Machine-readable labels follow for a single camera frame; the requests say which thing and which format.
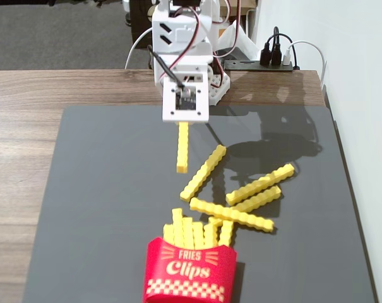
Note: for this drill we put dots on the brown cardboard box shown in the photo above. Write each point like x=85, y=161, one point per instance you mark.
x=247, y=3

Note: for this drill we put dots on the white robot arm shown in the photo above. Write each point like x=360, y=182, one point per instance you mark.
x=184, y=28

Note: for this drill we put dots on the dark grey mat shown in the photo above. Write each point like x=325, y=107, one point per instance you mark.
x=99, y=205

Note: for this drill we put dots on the dark cabinet with round sticker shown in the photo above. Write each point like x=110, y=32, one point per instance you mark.
x=140, y=31

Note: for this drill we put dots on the red fries clips box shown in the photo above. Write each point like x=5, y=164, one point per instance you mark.
x=190, y=271

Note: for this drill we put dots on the white metal frame rod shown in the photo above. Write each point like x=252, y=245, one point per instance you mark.
x=248, y=22

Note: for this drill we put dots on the yellow crinkle toy fry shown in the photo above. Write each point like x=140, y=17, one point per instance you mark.
x=261, y=198
x=214, y=221
x=241, y=217
x=168, y=233
x=260, y=184
x=188, y=232
x=182, y=148
x=203, y=172
x=198, y=236
x=177, y=227
x=210, y=235
x=225, y=233

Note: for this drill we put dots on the black power strip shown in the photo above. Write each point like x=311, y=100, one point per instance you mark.
x=247, y=65

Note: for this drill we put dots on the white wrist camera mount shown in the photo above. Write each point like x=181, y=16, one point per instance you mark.
x=170, y=104

